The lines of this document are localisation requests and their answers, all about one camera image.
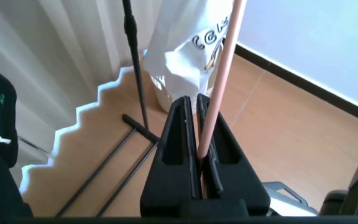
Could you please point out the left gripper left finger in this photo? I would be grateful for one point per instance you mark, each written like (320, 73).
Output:
(169, 186)

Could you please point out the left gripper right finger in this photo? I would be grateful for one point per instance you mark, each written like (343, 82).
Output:
(244, 186)

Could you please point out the pink clothes hanger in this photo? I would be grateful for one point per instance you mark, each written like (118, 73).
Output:
(225, 62)

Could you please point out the white printed garment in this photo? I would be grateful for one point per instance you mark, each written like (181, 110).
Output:
(179, 40)

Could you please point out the white laundry basket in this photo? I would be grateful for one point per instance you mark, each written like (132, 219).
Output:
(166, 99)

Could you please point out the black clothes rack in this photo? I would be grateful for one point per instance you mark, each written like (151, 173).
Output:
(135, 62)

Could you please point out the beige curtain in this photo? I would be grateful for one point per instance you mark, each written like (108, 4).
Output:
(57, 46)

